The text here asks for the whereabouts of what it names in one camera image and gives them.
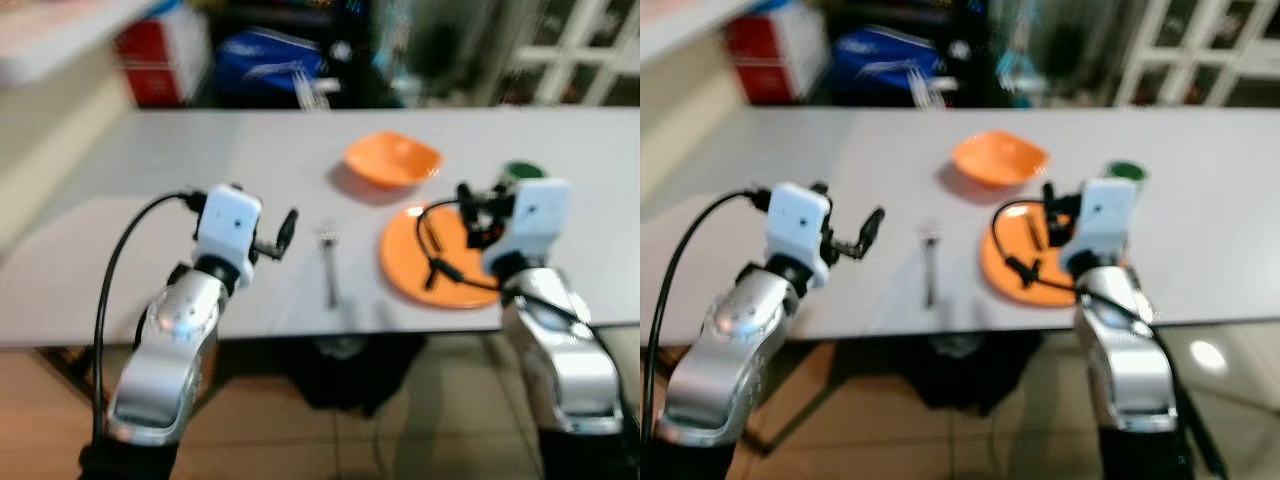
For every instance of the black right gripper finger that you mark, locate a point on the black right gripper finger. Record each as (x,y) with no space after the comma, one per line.
(464,196)
(1047,196)

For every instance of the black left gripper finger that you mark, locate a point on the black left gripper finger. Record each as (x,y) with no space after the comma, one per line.
(872,228)
(288,228)

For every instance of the orange square bowl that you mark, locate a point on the orange square bowl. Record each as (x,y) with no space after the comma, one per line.
(1000,157)
(392,158)

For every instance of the orange round plate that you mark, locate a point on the orange round plate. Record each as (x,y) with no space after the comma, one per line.
(1005,285)
(410,272)

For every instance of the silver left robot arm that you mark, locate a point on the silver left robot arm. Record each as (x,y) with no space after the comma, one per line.
(725,345)
(175,340)

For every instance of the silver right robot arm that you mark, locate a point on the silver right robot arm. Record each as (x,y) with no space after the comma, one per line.
(560,350)
(1130,350)

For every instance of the green cup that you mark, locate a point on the green cup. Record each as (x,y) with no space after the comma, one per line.
(522,171)
(1127,171)

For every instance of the silver metal fork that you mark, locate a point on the silver metal fork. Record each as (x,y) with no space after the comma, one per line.
(330,270)
(931,268)

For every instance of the black table base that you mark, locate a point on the black table base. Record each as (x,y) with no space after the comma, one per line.
(350,372)
(965,372)

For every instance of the blue plastic bag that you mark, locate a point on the blue plastic bag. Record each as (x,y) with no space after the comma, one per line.
(885,65)
(270,68)

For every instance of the white framed glass door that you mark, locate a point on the white framed glass door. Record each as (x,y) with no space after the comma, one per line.
(580,50)
(1195,50)

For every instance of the red cardboard box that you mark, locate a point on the red cardboard box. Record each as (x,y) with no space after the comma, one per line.
(160,62)
(775,58)

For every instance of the white shelf board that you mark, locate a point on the white shelf board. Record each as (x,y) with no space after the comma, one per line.
(685,25)
(60,35)

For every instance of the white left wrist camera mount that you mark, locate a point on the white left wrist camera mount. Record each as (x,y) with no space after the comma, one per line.
(800,232)
(230,232)

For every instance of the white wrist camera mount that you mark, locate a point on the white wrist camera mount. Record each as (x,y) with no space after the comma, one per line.
(230,232)
(530,225)
(1105,220)
(800,232)

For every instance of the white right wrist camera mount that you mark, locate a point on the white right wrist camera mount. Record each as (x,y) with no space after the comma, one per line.
(530,225)
(1105,220)

